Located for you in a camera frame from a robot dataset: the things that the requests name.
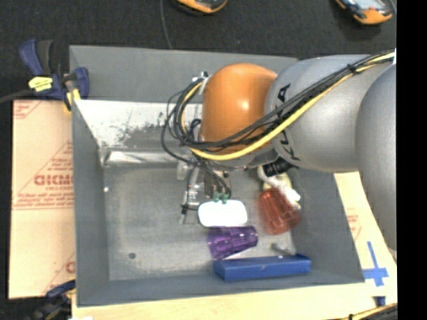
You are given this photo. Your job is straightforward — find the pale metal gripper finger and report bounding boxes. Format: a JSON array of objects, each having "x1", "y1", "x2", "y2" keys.
[
  {"x1": 175, "y1": 160, "x2": 200, "y2": 182},
  {"x1": 179, "y1": 184, "x2": 202, "y2": 225}
]

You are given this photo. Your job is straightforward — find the white oval soap bar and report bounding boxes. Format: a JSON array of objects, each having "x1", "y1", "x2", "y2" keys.
[{"x1": 197, "y1": 199, "x2": 249, "y2": 228}]

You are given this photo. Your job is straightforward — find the grey metal bin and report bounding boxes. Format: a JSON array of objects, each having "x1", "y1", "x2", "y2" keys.
[{"x1": 69, "y1": 45, "x2": 365, "y2": 307}]

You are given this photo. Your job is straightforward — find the clear purple plastic cup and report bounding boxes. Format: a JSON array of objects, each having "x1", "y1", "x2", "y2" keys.
[{"x1": 206, "y1": 225, "x2": 259, "y2": 261}]

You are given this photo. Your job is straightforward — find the clear red plastic cup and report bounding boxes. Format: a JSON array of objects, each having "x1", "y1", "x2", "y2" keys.
[{"x1": 258, "y1": 187, "x2": 302, "y2": 236}]

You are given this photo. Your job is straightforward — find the small grey metal piece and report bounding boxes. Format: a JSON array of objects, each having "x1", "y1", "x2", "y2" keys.
[{"x1": 270, "y1": 243, "x2": 297, "y2": 257}]

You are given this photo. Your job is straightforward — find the blue flat block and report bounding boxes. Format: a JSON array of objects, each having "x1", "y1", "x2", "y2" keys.
[{"x1": 212, "y1": 253, "x2": 312, "y2": 283}]

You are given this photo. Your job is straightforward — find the brown cardboard board red print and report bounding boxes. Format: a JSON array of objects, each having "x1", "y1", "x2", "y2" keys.
[{"x1": 7, "y1": 99, "x2": 76, "y2": 300}]

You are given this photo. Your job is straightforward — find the black cylinder on white bracket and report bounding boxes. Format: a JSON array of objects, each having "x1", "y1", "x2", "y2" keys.
[{"x1": 256, "y1": 159, "x2": 302, "y2": 211}]

